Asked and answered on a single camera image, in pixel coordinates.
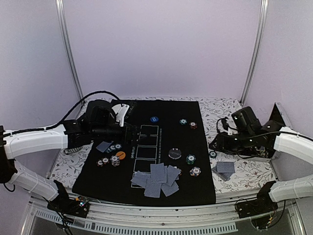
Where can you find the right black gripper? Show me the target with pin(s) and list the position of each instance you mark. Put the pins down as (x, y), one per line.
(222, 143)

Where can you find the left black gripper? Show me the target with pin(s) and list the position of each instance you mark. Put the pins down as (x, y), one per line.
(133, 135)

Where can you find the spread teal poker chips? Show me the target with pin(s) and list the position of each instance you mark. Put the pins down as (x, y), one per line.
(113, 148)

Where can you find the orange big blind button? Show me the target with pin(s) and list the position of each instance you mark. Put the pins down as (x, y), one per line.
(121, 155)

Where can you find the blue small blind button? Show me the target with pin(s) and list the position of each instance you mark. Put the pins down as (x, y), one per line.
(154, 119)

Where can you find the blue playing card deck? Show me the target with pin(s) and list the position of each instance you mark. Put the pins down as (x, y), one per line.
(224, 170)

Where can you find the blue card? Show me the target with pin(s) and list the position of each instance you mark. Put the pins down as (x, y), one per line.
(103, 146)

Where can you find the orange chip pair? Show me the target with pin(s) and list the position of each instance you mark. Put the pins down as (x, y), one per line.
(102, 162)

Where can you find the orange chip stack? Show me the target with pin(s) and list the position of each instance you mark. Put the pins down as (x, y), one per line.
(193, 125)

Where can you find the teal poker chip stack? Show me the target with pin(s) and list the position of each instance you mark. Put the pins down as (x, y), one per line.
(190, 159)

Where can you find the black dealer button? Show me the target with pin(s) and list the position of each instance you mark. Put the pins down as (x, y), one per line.
(174, 153)

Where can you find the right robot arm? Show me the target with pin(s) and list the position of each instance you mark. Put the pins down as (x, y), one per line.
(290, 142)

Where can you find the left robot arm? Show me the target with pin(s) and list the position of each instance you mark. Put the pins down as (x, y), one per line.
(102, 121)

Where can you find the black poker felt mat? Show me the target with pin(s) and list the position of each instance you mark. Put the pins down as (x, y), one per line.
(113, 184)

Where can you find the aluminium poker case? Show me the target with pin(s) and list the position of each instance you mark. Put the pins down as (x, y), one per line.
(261, 144)

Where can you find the striped metal cup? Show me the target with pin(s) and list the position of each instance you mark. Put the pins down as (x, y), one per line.
(72, 150)

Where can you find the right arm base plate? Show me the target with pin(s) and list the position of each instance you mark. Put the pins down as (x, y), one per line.
(260, 205)

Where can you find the front aluminium rail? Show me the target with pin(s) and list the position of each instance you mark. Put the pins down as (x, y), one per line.
(221, 218)

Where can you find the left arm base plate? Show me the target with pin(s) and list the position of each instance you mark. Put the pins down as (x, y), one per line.
(67, 206)

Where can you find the right aluminium frame post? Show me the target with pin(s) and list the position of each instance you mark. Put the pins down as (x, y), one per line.
(256, 49)

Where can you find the aluminium frame post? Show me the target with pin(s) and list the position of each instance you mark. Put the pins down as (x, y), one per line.
(66, 40)
(256, 49)

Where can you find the left aluminium frame post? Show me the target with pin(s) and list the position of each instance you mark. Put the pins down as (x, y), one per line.
(66, 40)

